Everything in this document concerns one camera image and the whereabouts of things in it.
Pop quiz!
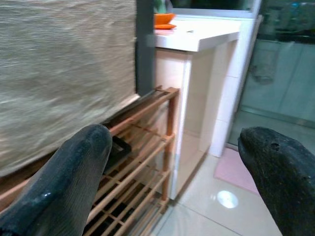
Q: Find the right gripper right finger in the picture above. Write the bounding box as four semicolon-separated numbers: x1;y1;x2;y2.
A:
237;126;315;236

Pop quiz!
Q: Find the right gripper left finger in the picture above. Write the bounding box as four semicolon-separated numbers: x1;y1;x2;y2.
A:
0;124;113;236

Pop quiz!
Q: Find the small grey fridge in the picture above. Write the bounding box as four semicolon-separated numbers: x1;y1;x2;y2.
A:
134;0;158;99

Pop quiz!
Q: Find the pink floor mat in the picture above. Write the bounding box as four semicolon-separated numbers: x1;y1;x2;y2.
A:
213;147;262;196

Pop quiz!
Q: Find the black flat rectangular item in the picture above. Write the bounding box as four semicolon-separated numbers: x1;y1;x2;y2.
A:
107;136;132;173

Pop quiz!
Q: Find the glass sliding door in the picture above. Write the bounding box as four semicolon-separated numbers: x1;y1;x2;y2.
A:
227;0;315;151

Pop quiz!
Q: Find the white counter block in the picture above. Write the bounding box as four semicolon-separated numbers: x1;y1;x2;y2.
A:
154;14;241;201

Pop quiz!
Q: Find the beige woven cloth cover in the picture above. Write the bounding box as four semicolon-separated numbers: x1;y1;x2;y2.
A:
0;0;141;178

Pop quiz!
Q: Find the wooden slatted rack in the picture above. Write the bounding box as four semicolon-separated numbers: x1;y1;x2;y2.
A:
0;85;181;236

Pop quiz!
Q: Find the white framed window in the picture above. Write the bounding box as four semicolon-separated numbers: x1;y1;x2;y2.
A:
169;0;262;19

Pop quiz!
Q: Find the orange bowl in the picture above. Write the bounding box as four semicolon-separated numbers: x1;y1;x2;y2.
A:
154;13;177;26

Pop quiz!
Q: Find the green cup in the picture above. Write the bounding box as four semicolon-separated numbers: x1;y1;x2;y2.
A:
154;0;170;14

